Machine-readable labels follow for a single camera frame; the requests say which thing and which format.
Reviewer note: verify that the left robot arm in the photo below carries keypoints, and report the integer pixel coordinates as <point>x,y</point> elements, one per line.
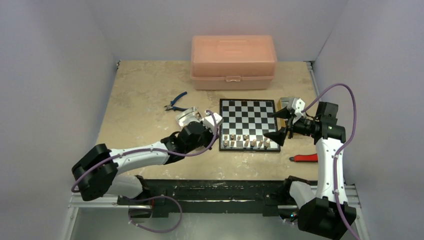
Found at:
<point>96,173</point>

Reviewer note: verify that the silver pink metal tin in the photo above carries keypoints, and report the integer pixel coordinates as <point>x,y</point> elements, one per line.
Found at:
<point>187,116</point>

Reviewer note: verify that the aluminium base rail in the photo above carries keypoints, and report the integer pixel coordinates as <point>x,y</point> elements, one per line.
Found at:
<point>162,197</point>

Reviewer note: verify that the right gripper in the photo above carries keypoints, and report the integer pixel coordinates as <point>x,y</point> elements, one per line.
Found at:
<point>291,124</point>

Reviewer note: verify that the black white chess board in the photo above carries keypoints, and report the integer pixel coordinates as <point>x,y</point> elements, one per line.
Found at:
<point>251,117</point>

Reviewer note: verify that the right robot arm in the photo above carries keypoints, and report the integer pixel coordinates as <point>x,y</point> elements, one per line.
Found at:
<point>326,211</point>

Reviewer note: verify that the pink plastic storage box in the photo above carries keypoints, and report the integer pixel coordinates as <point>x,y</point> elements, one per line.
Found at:
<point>232,62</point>

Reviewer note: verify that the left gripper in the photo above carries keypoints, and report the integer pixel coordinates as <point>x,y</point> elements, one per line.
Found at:
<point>210,135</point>

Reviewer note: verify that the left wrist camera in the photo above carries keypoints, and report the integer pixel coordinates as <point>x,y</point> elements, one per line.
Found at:
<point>212,121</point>

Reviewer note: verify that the light wooden chess pieces pile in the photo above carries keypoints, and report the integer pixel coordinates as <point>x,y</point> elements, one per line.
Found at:
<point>198,116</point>

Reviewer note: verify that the red black utility knife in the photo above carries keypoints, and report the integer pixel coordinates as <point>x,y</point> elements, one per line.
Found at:
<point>311,158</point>

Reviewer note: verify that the gold metal tin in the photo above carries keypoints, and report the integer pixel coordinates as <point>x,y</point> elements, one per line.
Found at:
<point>286,115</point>

